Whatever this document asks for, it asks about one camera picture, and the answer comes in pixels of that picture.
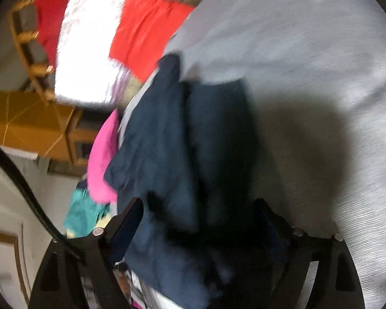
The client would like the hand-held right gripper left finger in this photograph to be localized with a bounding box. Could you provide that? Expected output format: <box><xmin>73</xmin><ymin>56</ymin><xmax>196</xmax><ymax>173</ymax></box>
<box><xmin>29</xmin><ymin>196</ymin><xmax>145</xmax><ymax>309</ymax></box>

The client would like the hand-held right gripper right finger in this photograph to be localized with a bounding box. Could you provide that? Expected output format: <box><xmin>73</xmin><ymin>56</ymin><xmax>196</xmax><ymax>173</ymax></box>
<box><xmin>256</xmin><ymin>199</ymin><xmax>365</xmax><ymax>309</ymax></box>

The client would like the navy blue jacket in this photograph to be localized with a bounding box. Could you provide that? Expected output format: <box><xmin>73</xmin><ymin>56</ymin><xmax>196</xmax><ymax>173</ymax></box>
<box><xmin>103</xmin><ymin>54</ymin><xmax>296</xmax><ymax>309</ymax></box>

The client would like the teal cloth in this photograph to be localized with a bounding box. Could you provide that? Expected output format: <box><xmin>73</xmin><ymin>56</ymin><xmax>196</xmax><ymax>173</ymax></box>
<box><xmin>64</xmin><ymin>188</ymin><xmax>111</xmax><ymax>237</ymax></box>

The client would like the pink cloth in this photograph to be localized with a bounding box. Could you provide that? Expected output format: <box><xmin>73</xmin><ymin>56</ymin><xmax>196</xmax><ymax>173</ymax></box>
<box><xmin>87</xmin><ymin>109</ymin><xmax>121</xmax><ymax>203</ymax></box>

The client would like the wooden cabinet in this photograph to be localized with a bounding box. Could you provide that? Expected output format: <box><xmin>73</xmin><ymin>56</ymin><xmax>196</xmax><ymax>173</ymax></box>
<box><xmin>0</xmin><ymin>91</ymin><xmax>97</xmax><ymax>168</ymax></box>

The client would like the light grey blanket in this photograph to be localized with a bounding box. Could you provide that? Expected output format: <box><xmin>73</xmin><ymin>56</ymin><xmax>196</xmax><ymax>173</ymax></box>
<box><xmin>116</xmin><ymin>0</ymin><xmax>386</xmax><ymax>309</ymax></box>

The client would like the wooden spindle chair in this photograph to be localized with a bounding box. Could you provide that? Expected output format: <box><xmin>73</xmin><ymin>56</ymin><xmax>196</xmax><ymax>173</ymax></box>
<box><xmin>9</xmin><ymin>0</ymin><xmax>57</xmax><ymax>104</ymax></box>

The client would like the silver foil mat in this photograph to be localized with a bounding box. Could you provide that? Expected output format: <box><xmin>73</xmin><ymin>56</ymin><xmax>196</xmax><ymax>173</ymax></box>
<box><xmin>54</xmin><ymin>0</ymin><xmax>200</xmax><ymax>107</ymax></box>

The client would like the orange-red folded cloth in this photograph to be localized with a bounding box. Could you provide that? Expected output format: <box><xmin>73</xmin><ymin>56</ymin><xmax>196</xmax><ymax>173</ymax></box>
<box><xmin>109</xmin><ymin>0</ymin><xmax>196</xmax><ymax>82</ymax></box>

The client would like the red garment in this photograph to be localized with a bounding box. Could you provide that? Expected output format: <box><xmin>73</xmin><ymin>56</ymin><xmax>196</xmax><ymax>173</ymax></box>
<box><xmin>35</xmin><ymin>0</ymin><xmax>79</xmax><ymax>66</ymax></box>

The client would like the black cable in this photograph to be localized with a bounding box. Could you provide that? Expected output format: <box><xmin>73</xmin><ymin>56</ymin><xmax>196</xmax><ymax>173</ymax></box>
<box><xmin>0</xmin><ymin>138</ymin><xmax>94</xmax><ymax>261</ymax></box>

